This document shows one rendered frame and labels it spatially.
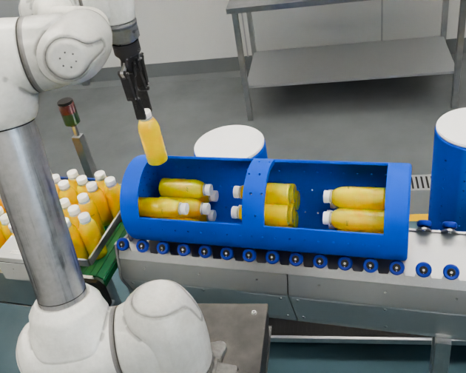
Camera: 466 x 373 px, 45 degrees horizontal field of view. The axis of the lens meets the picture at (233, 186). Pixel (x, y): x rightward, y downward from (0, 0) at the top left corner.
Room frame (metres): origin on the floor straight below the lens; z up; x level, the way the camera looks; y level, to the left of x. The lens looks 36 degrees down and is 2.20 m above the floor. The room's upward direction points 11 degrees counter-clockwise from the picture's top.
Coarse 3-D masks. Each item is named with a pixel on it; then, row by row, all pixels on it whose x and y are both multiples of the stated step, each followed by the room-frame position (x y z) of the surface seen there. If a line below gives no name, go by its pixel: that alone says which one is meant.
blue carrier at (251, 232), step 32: (192, 160) 1.59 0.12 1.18; (224, 160) 1.50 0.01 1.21; (256, 160) 1.45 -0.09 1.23; (288, 160) 1.43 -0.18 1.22; (128, 192) 1.45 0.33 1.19; (224, 192) 1.58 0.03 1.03; (256, 192) 1.31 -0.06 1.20; (320, 192) 1.46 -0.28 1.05; (128, 224) 1.42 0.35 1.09; (160, 224) 1.38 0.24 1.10; (192, 224) 1.34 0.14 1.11; (224, 224) 1.30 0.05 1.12; (256, 224) 1.27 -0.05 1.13; (320, 224) 1.39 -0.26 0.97; (384, 224) 1.14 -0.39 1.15; (352, 256) 1.19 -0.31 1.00; (384, 256) 1.14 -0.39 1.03
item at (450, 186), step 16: (448, 144) 1.63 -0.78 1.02; (448, 160) 1.62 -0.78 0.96; (464, 160) 1.58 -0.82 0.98; (432, 176) 1.71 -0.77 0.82; (448, 176) 1.62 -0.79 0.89; (464, 176) 1.57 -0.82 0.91; (432, 192) 1.70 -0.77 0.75; (448, 192) 1.61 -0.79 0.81; (464, 192) 1.57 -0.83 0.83; (432, 208) 1.69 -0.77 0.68; (448, 208) 1.61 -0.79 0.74; (464, 208) 1.57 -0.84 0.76; (432, 224) 1.68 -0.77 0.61; (464, 224) 1.56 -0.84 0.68
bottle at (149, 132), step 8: (144, 120) 1.50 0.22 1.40; (152, 120) 1.51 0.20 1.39; (144, 128) 1.49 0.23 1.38; (152, 128) 1.50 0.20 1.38; (144, 136) 1.49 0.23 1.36; (152, 136) 1.49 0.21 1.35; (160, 136) 1.51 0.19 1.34; (144, 144) 1.50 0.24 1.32; (152, 144) 1.49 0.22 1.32; (160, 144) 1.50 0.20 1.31; (152, 152) 1.49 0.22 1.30; (160, 152) 1.49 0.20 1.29; (152, 160) 1.49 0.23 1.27; (160, 160) 1.49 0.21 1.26
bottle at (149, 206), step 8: (144, 200) 1.49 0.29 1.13; (152, 200) 1.48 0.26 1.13; (160, 200) 1.47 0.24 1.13; (168, 200) 1.46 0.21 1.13; (176, 200) 1.47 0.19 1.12; (144, 208) 1.46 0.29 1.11; (152, 208) 1.45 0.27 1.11; (160, 208) 1.45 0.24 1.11; (168, 208) 1.44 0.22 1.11; (176, 208) 1.44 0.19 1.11; (144, 216) 1.47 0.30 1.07; (152, 216) 1.45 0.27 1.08; (160, 216) 1.44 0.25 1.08; (168, 216) 1.43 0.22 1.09; (176, 216) 1.43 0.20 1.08
